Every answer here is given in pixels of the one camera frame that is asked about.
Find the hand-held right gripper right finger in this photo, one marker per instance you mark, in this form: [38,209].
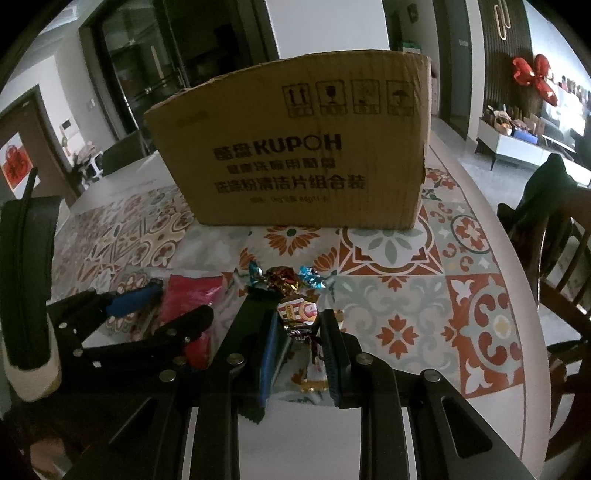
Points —
[331,364]

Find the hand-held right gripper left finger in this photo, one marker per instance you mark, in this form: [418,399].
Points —
[270,360]

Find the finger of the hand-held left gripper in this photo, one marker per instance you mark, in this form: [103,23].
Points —
[184,321]
[134,297]

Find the pink snack packet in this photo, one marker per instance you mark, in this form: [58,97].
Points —
[184,290]

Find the brown cardboard box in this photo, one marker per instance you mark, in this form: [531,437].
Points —
[295,138]

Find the copper foil snack bag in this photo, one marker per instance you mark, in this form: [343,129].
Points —
[309,381]

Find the dark green snack packet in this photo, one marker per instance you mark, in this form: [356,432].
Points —
[258,300]

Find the blue-ended wrapped candy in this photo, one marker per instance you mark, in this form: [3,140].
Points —
[284,279]

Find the patterned table runner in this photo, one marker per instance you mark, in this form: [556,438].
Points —
[392,286]

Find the red paper door decoration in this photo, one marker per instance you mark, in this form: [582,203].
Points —
[14,161]

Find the small white rack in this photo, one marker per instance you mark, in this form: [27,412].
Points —
[87,166]

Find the grey dining chair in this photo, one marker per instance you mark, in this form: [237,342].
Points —
[127,152]

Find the dark glass sliding door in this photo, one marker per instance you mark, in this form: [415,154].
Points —
[152,69]

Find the wooden chair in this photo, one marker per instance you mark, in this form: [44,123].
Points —
[568,323]

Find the dark jacket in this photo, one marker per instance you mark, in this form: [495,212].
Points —
[549,194]

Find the white television cabinet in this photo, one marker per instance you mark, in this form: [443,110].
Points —
[512,145]

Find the group of small gift bags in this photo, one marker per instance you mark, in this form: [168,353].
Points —
[510,122]

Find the television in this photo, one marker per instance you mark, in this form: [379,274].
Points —
[565,115]

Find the red foil balloons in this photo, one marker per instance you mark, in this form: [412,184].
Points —
[535,76]

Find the row of shelf ornaments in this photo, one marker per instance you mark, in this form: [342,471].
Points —
[575,87]

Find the wall intercom panel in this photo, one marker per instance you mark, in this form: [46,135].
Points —
[66,129]

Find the looped wall lamp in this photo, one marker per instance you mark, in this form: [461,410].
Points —
[499,21]

